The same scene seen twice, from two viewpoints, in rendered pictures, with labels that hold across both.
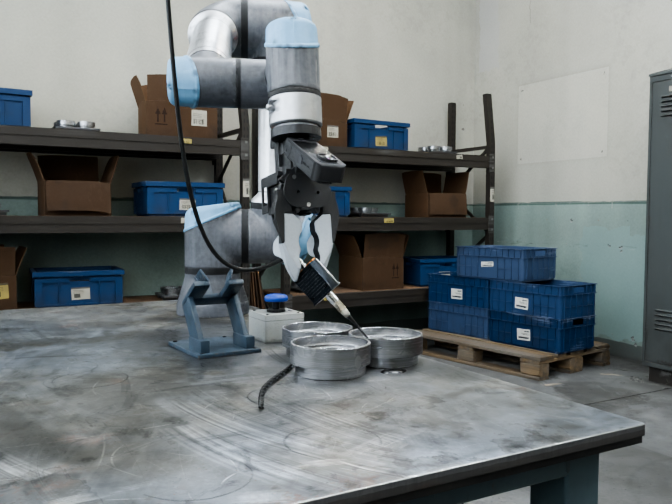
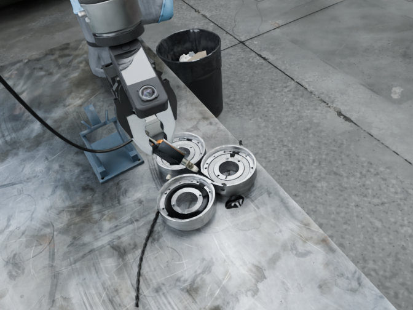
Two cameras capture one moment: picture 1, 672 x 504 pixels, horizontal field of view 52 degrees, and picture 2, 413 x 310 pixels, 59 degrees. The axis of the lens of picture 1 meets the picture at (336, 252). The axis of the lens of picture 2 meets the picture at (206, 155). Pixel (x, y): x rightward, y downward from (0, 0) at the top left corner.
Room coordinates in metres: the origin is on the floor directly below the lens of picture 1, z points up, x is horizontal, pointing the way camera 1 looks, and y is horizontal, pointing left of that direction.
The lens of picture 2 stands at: (0.49, -0.11, 1.35)
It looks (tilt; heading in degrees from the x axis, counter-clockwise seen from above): 45 degrees down; 9
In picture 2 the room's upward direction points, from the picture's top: 11 degrees counter-clockwise
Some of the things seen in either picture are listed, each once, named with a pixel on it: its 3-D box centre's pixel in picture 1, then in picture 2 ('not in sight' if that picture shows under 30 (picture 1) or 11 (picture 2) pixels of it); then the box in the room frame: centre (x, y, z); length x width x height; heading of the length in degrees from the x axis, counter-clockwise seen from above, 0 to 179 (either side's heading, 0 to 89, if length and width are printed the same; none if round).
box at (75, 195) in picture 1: (72, 184); not in sight; (4.24, 1.63, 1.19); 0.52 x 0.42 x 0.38; 120
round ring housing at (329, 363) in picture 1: (330, 357); (187, 203); (0.89, 0.01, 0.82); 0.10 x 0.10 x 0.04
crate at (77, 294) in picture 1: (76, 286); not in sight; (4.26, 1.62, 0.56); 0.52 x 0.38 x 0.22; 117
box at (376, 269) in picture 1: (369, 259); not in sight; (5.33, -0.26, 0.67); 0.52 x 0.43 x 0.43; 120
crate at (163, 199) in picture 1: (178, 199); not in sight; (4.58, 1.06, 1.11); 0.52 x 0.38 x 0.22; 120
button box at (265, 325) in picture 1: (274, 323); (153, 114); (1.15, 0.10, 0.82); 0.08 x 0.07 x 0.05; 30
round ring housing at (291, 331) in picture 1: (317, 340); (181, 156); (1.01, 0.03, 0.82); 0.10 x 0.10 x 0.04
